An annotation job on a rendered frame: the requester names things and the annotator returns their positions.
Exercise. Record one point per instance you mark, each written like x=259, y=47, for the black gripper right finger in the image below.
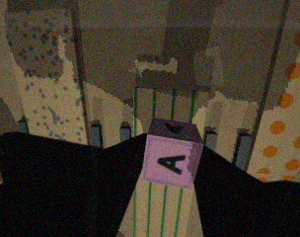
x=232, y=203

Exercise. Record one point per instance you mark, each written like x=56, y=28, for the pink cube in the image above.
x=172, y=153

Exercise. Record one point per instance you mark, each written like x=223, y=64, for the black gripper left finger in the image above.
x=105, y=178

